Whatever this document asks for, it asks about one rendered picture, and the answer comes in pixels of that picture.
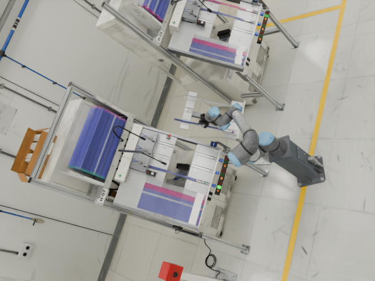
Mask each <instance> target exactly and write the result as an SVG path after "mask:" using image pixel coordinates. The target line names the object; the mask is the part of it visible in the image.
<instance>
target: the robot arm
mask: <svg viewBox="0 0 375 281"><path fill-rule="evenodd" d="M242 110H243V108H242V107H241V106H240V105H239V104H238V103H235V104H234V105H232V107H230V108H229V109H228V110H227V111H226V112H225V113H224V114H223V115H221V114H220V111H219V108H218V107H216V106H213V107H211V108H210V109H209V110H208V111H207V112H206V114H204V113H203V114H201V115H200V120H199V122H198V124H199V126H201V127H203V128H207V126H208V125H209V123H212V124H213V125H215V126H217V125H218V126H219V127H220V128H221V129H222V130H226V129H227V128H228V127H229V126H230V122H231V121H232V120H233V119H234V121H235V123H236V125H237V126H238V128H239V130H240V131H241V133H242V134H243V140H242V141H241V142H240V143H239V144H238V145H237V146H236V147H235V148H233V149H232V150H231V151H230V152H229V153H228V155H227V156H228V158H229V160H230V161H231V162H232V163H233V164H234V165H235V166H236V167H240V166H241V165H242V164H244V163H246V162H250V163H255V162H257V161H258V160H259V159H260V158H261V157H262V156H263V155H264V154H265V153H267V152H268V151H269V153H270V155H272V156H273V157H275V158H279V157H282V156H283V155H284V154H285V153H286V151H287V143H286V142H285V141H284V140H283V139H278V138H276V137H275V136H274V135H273V134H272V133H270V132H262V133H260V134H259V135H258V134H257V132H256V131H255V130H254V129H252V127H251V126H250V124H249V123H248V122H247V120H246V118H245V117H244V115H243V114H242V112H241V111H242Z"/></svg>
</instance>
